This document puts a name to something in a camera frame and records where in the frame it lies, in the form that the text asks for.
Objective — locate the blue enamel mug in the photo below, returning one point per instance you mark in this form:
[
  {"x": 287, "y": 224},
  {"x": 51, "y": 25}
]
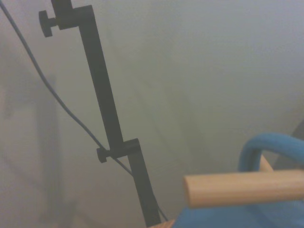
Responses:
[{"x": 261, "y": 142}]

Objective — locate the black camera stand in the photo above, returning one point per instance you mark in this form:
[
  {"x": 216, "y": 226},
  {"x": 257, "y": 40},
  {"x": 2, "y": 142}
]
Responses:
[{"x": 99, "y": 71}]

